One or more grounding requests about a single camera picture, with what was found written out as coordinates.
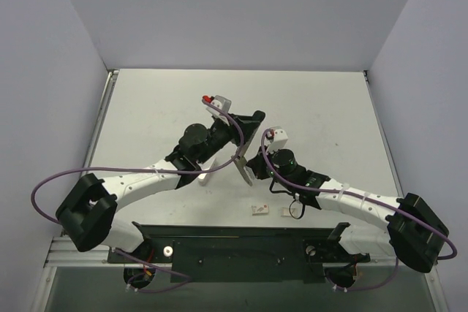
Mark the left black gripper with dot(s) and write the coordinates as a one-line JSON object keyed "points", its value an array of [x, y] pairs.
{"points": [[247, 126]]}

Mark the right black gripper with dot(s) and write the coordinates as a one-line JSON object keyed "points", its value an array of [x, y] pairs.
{"points": [[256, 167]]}

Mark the small metal stapler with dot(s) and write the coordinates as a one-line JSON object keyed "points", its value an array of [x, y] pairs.
{"points": [[245, 172]]}

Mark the white stapler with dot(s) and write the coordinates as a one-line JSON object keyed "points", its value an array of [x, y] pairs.
{"points": [[203, 178]]}

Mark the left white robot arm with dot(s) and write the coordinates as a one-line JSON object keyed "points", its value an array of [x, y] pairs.
{"points": [[88, 213]]}

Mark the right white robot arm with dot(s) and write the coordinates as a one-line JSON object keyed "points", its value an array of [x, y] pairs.
{"points": [[403, 227]]}

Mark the staple box with red label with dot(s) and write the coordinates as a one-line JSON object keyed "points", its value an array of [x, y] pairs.
{"points": [[260, 210]]}

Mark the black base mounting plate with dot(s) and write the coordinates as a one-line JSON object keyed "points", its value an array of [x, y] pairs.
{"points": [[247, 254]]}

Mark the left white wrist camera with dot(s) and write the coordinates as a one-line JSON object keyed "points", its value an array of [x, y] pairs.
{"points": [[217, 106]]}

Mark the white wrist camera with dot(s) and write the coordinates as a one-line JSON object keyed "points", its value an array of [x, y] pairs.
{"points": [[276, 139], [217, 106]]}

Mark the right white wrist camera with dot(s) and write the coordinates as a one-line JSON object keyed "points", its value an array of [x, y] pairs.
{"points": [[276, 139]]}

